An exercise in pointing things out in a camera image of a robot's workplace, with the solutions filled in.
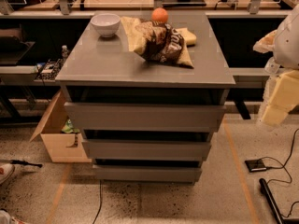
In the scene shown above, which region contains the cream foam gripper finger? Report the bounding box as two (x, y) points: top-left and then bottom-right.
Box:
(261, 70), (299, 127)

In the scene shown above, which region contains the grey top drawer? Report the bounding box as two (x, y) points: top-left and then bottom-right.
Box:
(64, 102), (226, 132)

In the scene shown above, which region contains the grey drawer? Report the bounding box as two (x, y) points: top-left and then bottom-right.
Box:
(82, 139), (211, 161)
(64, 102), (226, 132)
(93, 165), (202, 183)

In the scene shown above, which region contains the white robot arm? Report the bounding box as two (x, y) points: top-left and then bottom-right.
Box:
(253, 5), (299, 127)

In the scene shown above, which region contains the grey middle drawer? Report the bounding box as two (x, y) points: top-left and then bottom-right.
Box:
(82, 139), (211, 161)

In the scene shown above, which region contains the grey drawer cabinet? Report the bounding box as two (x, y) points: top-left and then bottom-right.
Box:
(56, 10), (235, 183)

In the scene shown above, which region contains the grey bottom drawer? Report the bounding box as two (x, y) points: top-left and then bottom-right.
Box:
(93, 165), (202, 183)

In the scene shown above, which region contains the grey long shelf bench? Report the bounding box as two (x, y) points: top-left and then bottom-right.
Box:
(1, 63), (270, 89)

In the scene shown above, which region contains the black floor device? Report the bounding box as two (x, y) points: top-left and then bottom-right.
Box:
(245, 159), (266, 173)

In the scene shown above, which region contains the black metal floor bar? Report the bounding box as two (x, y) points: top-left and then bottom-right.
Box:
(259, 178), (299, 224)

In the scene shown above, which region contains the yellow sponge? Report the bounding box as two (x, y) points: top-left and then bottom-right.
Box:
(178, 28), (197, 46)

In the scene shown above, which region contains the brown chip bag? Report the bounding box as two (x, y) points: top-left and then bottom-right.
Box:
(121, 17), (193, 68)

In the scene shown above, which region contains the orange fruit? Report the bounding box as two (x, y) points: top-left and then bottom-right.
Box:
(151, 7), (168, 23)

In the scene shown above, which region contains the white ceramic bowl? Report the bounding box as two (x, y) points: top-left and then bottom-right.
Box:
(91, 13), (121, 37)

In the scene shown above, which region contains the green packet in box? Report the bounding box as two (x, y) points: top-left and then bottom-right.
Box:
(61, 119), (79, 133)

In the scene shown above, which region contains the small plastic bottle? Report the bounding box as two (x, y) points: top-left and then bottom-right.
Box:
(62, 45), (69, 62)

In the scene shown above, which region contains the cardboard box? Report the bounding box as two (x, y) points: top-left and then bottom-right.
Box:
(30, 91), (91, 163)

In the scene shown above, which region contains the tray of small parts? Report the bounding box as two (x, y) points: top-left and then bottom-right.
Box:
(36, 59), (64, 80)

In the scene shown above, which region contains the white sneaker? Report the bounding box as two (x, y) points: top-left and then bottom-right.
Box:
(0, 163), (15, 185)

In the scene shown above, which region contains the black cable right floor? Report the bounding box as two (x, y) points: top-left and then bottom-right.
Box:
(260, 128), (299, 218)

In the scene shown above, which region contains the black cable under cabinet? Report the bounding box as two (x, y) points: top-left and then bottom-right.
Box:
(92, 179), (104, 224)

